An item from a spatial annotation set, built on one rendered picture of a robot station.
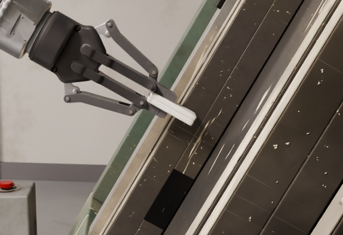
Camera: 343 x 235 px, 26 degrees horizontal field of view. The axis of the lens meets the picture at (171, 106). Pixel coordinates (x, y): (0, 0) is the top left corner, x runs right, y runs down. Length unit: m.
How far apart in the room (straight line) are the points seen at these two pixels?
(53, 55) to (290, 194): 0.48
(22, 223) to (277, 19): 0.92
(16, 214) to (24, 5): 0.85
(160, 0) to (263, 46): 3.81
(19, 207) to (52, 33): 0.82
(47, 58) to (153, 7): 3.87
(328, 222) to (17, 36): 0.65
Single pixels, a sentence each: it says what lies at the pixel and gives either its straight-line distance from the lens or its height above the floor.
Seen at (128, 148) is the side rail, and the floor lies 1.02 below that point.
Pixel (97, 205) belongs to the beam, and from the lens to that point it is 1.74.
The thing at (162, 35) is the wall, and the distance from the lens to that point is 4.84.
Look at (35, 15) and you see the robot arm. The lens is 0.97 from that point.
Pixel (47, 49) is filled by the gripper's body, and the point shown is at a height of 1.34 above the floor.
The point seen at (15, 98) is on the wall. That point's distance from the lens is 5.11.
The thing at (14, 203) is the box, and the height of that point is 0.91.
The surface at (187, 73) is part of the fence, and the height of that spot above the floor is 1.23.
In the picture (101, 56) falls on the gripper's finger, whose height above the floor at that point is 1.32.
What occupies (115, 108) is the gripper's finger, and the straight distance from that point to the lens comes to 1.00.
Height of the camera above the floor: 1.44
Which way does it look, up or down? 11 degrees down
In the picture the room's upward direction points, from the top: straight up
